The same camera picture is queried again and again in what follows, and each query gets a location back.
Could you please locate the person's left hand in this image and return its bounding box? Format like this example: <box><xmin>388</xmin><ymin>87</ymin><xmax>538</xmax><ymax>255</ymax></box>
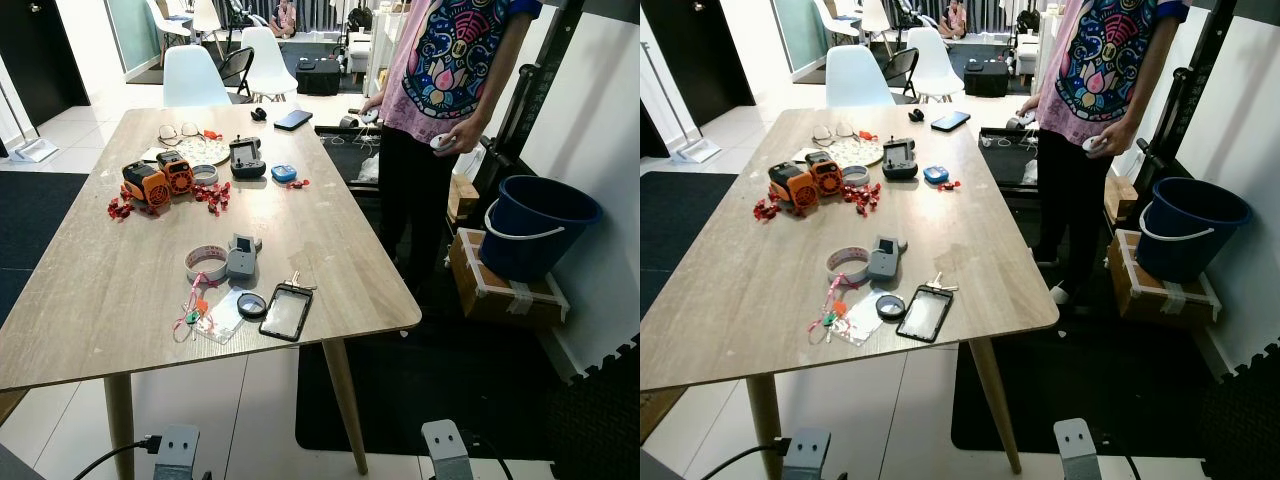
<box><xmin>1098</xmin><ymin>120</ymin><xmax>1141</xmax><ymax>156</ymax></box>
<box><xmin>445</xmin><ymin>118</ymin><xmax>488</xmax><ymax>153</ymax></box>

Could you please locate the black card holder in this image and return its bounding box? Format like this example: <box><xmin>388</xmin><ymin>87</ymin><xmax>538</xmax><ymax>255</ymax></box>
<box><xmin>896</xmin><ymin>285</ymin><xmax>954</xmax><ymax>344</ymax></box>
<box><xmin>259</xmin><ymin>283</ymin><xmax>314</xmax><ymax>343</ymax></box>

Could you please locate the black case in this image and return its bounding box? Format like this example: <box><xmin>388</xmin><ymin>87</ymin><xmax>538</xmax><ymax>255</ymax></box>
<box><xmin>963</xmin><ymin>60</ymin><xmax>1009</xmax><ymax>98</ymax></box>
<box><xmin>295</xmin><ymin>57</ymin><xmax>343</xmax><ymax>97</ymax></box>

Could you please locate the black low platform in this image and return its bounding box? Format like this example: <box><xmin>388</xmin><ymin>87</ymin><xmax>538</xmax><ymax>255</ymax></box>
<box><xmin>975</xmin><ymin>128</ymin><xmax>1041</xmax><ymax>186</ymax></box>
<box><xmin>315</xmin><ymin>125</ymin><xmax>386</xmax><ymax>186</ymax></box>

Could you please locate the small cardboard box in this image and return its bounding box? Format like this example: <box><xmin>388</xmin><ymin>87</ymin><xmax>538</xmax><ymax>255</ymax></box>
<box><xmin>1105</xmin><ymin>175</ymin><xmax>1141</xmax><ymax>223</ymax></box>
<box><xmin>447</xmin><ymin>175</ymin><xmax>481</xmax><ymax>221</ymax></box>

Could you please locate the person in pink shirt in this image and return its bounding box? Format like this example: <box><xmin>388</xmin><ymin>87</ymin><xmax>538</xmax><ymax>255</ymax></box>
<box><xmin>360</xmin><ymin>0</ymin><xmax>541</xmax><ymax>311</ymax></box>
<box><xmin>1020</xmin><ymin>0</ymin><xmax>1191</xmax><ymax>306</ymax></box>

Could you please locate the white plastic chair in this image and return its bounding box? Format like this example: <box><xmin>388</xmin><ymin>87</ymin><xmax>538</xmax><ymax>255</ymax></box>
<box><xmin>905</xmin><ymin>27</ymin><xmax>963</xmax><ymax>101</ymax></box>
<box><xmin>240</xmin><ymin>27</ymin><xmax>299</xmax><ymax>101</ymax></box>

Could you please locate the dark blue bucket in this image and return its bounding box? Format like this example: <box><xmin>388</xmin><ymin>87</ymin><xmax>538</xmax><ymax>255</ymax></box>
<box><xmin>1136</xmin><ymin>177</ymin><xmax>1253</xmax><ymax>284</ymax></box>
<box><xmin>479</xmin><ymin>175</ymin><xmax>603</xmax><ymax>284</ymax></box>

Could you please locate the black folding chair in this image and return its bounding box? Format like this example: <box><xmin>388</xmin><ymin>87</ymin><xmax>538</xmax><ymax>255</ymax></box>
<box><xmin>880</xmin><ymin>47</ymin><xmax>919</xmax><ymax>101</ymax></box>
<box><xmin>215</xmin><ymin>47</ymin><xmax>256</xmax><ymax>101</ymax></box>

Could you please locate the black controller with screen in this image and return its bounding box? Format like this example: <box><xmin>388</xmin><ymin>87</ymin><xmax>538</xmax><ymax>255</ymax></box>
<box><xmin>882</xmin><ymin>138</ymin><xmax>919</xmax><ymax>181</ymax></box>
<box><xmin>229</xmin><ymin>137</ymin><xmax>267</xmax><ymax>180</ymax></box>

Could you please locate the large taped cardboard box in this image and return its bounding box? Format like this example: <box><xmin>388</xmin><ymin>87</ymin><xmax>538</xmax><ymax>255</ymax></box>
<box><xmin>447</xmin><ymin>228</ymin><xmax>571</xmax><ymax>326</ymax></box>
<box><xmin>1107</xmin><ymin>230</ymin><xmax>1223</xmax><ymax>323</ymax></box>

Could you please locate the round patterned mat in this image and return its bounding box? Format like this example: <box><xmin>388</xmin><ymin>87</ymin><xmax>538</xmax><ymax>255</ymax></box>
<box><xmin>175</xmin><ymin>138</ymin><xmax>232</xmax><ymax>167</ymax></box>
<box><xmin>825</xmin><ymin>138</ymin><xmax>885</xmax><ymax>168</ymax></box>

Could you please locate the pale blue plastic chair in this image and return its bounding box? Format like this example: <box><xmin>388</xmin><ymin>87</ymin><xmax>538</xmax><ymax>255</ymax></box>
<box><xmin>825</xmin><ymin>45</ymin><xmax>896</xmax><ymax>109</ymax></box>
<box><xmin>163</xmin><ymin>45</ymin><xmax>233</xmax><ymax>109</ymax></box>

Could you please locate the grey handheld device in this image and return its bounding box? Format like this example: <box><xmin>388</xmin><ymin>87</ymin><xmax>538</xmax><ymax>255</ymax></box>
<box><xmin>866</xmin><ymin>235</ymin><xmax>907</xmax><ymax>283</ymax></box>
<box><xmin>226</xmin><ymin>233</ymin><xmax>263</xmax><ymax>281</ymax></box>

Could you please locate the orange device with round grille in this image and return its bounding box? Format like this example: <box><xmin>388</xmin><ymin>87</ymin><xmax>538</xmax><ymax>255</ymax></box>
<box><xmin>155</xmin><ymin>151</ymin><xmax>196</xmax><ymax>196</ymax></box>
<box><xmin>805</xmin><ymin>152</ymin><xmax>846</xmax><ymax>196</ymax></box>

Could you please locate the dark carpet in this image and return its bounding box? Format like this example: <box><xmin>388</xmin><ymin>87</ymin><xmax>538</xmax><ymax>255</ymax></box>
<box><xmin>0</xmin><ymin>172</ymin><xmax>89</xmax><ymax>326</ymax></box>
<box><xmin>640</xmin><ymin>172</ymin><xmax>746</xmax><ymax>273</ymax></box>

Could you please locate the white tape roll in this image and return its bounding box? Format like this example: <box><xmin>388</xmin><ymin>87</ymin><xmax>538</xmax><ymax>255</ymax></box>
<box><xmin>185</xmin><ymin>243</ymin><xmax>230</xmax><ymax>283</ymax></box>
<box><xmin>826</xmin><ymin>245</ymin><xmax>871</xmax><ymax>284</ymax></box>

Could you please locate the orange black boxy device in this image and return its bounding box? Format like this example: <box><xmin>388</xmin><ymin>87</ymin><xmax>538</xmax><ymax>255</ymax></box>
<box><xmin>122</xmin><ymin>160</ymin><xmax>171</xmax><ymax>208</ymax></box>
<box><xmin>768</xmin><ymin>162</ymin><xmax>819</xmax><ymax>211</ymax></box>

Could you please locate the black door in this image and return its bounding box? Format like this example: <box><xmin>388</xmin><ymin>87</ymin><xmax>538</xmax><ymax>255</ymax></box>
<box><xmin>640</xmin><ymin>0</ymin><xmax>756</xmax><ymax>126</ymax></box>
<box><xmin>0</xmin><ymin>0</ymin><xmax>91</xmax><ymax>126</ymax></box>

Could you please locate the black floor mat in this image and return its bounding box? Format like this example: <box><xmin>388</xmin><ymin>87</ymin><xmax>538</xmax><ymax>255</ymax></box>
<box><xmin>295</xmin><ymin>320</ymin><xmax>561</xmax><ymax>461</ymax></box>
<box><xmin>950</xmin><ymin>320</ymin><xmax>1211</xmax><ymax>459</ymax></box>

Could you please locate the clear plastic bag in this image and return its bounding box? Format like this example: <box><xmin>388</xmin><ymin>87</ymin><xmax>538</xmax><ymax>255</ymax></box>
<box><xmin>835</xmin><ymin>292</ymin><xmax>886</xmax><ymax>348</ymax></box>
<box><xmin>195</xmin><ymin>290</ymin><xmax>246</xmax><ymax>346</ymax></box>

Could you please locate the black foam puzzle mat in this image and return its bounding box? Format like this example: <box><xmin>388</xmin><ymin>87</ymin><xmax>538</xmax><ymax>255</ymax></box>
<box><xmin>1200</xmin><ymin>340</ymin><xmax>1280</xmax><ymax>480</ymax></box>
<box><xmin>545</xmin><ymin>335</ymin><xmax>641</xmax><ymax>480</ymax></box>

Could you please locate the light wooden table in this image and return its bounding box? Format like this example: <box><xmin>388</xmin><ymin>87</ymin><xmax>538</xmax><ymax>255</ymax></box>
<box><xmin>640</xmin><ymin>105</ymin><xmax>1061</xmax><ymax>476</ymax></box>
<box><xmin>0</xmin><ymin>103</ymin><xmax>423</xmax><ymax>480</ymax></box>

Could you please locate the black stand frame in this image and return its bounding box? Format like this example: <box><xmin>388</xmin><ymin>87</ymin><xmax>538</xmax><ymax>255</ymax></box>
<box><xmin>1130</xmin><ymin>0</ymin><xmax>1236</xmax><ymax>191</ymax></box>
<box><xmin>475</xmin><ymin>0</ymin><xmax>586</xmax><ymax>201</ymax></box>

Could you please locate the pink lanyard with keys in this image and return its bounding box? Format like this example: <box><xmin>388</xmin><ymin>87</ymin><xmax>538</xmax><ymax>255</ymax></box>
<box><xmin>808</xmin><ymin>277</ymin><xmax>851</xmax><ymax>343</ymax></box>
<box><xmin>173</xmin><ymin>275</ymin><xmax>216</xmax><ymax>343</ymax></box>

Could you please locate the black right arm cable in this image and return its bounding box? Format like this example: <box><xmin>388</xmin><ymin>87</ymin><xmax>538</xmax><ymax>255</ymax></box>
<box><xmin>1095</xmin><ymin>430</ymin><xmax>1141</xmax><ymax>480</ymax></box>
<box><xmin>468</xmin><ymin>432</ymin><xmax>513</xmax><ymax>480</ymax></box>

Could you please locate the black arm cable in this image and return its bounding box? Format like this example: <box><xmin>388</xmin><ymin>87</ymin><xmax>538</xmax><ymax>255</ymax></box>
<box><xmin>1095</xmin><ymin>430</ymin><xmax>1141</xmax><ymax>480</ymax></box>
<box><xmin>72</xmin><ymin>435</ymin><xmax>161</xmax><ymax>480</ymax></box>
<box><xmin>468</xmin><ymin>432</ymin><xmax>513</xmax><ymax>480</ymax></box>
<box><xmin>700</xmin><ymin>440</ymin><xmax>791</xmax><ymax>480</ymax></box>

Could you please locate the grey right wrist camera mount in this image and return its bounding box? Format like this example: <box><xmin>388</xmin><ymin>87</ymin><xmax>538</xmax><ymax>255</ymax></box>
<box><xmin>1052</xmin><ymin>418</ymin><xmax>1101</xmax><ymax>480</ymax></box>
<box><xmin>421</xmin><ymin>419</ymin><xmax>473</xmax><ymax>480</ymax></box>

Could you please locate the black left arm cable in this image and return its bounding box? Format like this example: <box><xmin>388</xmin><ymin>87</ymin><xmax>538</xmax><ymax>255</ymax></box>
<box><xmin>700</xmin><ymin>440</ymin><xmax>791</xmax><ymax>480</ymax></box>
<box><xmin>72</xmin><ymin>435</ymin><xmax>161</xmax><ymax>480</ymax></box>

